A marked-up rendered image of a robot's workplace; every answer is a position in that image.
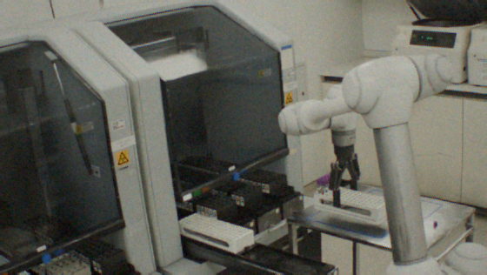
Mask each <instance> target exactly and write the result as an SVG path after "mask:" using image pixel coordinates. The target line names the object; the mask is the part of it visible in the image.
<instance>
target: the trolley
mask: <svg viewBox="0 0 487 275"><path fill-rule="evenodd" d="M357 191H360V192H363V193H366V194H372V195H376V196H379V197H382V198H384V193H383V189H382V188H381V187H377V186H374V185H371V184H365V183H361V182H360V183H357ZM420 197H421V198H420V201H421V206H422V210H423V211H422V214H423V218H424V230H425V234H426V236H425V237H426V243H427V251H428V252H429V251H430V250H432V249H433V248H434V247H436V246H437V245H438V244H439V243H440V242H442V241H443V239H444V238H446V237H447V236H448V235H450V234H451V233H452V232H454V231H455V230H456V228H458V227H459V225H461V224H462V223H463V222H464V221H466V222H465V224H464V227H466V232H465V234H464V235H463V236H462V237H460V238H459V239H458V240H456V241H455V243H454V244H452V245H451V246H450V247H449V248H448V249H447V250H445V251H444V252H443V253H442V254H440V255H439V256H438V257H437V258H434V257H433V258H434V259H435V260H436V261H437V262H438V261H440V260H441V259H442V258H444V257H445V256H446V255H447V254H448V253H449V252H450V251H451V250H452V249H453V248H454V247H455V246H457V245H458V244H460V243H461V242H462V241H463V240H464V239H465V243H473V232H474V230H475V229H476V228H477V225H474V213H475V212H476V208H473V207H470V206H467V205H466V206H463V205H459V204H455V203H449V202H445V201H443V200H439V199H433V198H427V197H424V196H420ZM434 220H436V221H437V223H438V225H437V226H433V224H434ZM286 223H288V233H289V245H290V246H289V252H293V253H296V254H297V226H299V227H303V228H306V229H310V230H313V231H316V232H322V233H325V234H327V235H330V236H332V237H338V238H342V239H345V240H348V241H349V240H350V241H353V247H352V258H353V266H352V275H359V268H360V261H359V251H360V245H361V244H363V245H368V246H369V247H376V248H377V249H380V250H382V251H383V250H385V251H388V252H392V251H391V246H390V235H389V226H388V222H387V219H386V220H385V221H383V222H382V223H381V224H379V225H374V224H371V223H368V222H364V221H362V220H359V219H355V218H348V217H345V216H343V215H339V214H336V213H334V212H333V213H330V212H327V211H320V210H318V209H315V208H314V205H311V206H309V207H308V208H306V209H304V210H302V211H299V212H297V213H295V214H293V215H291V216H289V217H287V218H286Z"/></svg>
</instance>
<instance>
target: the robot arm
mask: <svg viewBox="0 0 487 275"><path fill-rule="evenodd" d="M452 78H453V68H452V65H451V63H450V61H449V60H448V59H447V58H446V57H442V56H440V55H438V54H430V55H428V56H426V57H425V56H420V55H413V56H404V57H401V56H392V57H380V58H375V59H372V60H370V61H368V62H364V63H361V64H359V65H358V66H356V67H355V68H353V69H351V70H350V71H349V72H348V73H347V74H346V75H345V76H344V80H343V84H335V85H332V86H331V87H330V90H329V92H328V94H327V98H325V99H322V100H316V99H311V100H305V101H301V102H298V103H296V104H292V105H290V106H288V107H286V108H284V109H283V110H282V111H281V112H280V114H279V116H278V123H279V126H280V129H281V131H282V132H283V133H284V134H286V135H289V136H292V137H300V136H305V135H311V134H315V133H318V132H320V131H325V130H330V132H331V142H332V143H333V144H334V154H335V155H336V156H337V161H336V163H331V164H330V168H331V171H330V183H329V190H331V191H332V197H333V207H336V208H340V204H341V190H338V189H339V185H340V183H341V179H342V176H343V173H344V171H345V169H346V168H347V169H348V171H349V174H350V177H351V179H350V190H354V191H357V181H358V180H359V177H360V176H361V174H360V167H359V163H358V160H357V153H354V143H355V142H356V121H357V113H359V114H361V115H362V116H363V119H364V122H365V123H366V125H367V126H368V127H369V128H370V129H372V132H373V137H374V142H375V146H376V151H377V159H378V168H379V172H380V176H381V181H382V189H383V193H384V205H385V210H386V213H387V222H388V226H389V235H390V246H391V251H392V259H393V261H391V262H390V264H389V265H388V267H387V270H386V272H385V274H384V275H487V249H486V247H483V246H482V245H480V244H474V243H462V244H460V245H458V246H455V247H454V248H453V249H452V250H451V251H450V252H449V253H448V254H447V256H446V260H445V261H444V262H443V263H442V264H441V265H440V266H438V263H437V261H436V260H435V259H434V258H433V257H431V256H429V255H428V251H427V243H426V237H425V236H426V234H425V230H424V218H423V214H422V211H423V210H422V206H421V201H420V198H421V197H420V192H419V188H418V180H417V172H416V167H415V164H416V163H415V158H414V154H413V150H412V145H411V136H410V128H409V124H408V121H410V115H411V108H412V105H413V103H415V102H418V101H420V100H422V99H426V98H428V97H431V96H433V95H435V94H437V93H438V92H442V91H443V90H444V89H446V87H447V86H448V85H449V84H450V81H451V80H452ZM339 169H342V170H339Z"/></svg>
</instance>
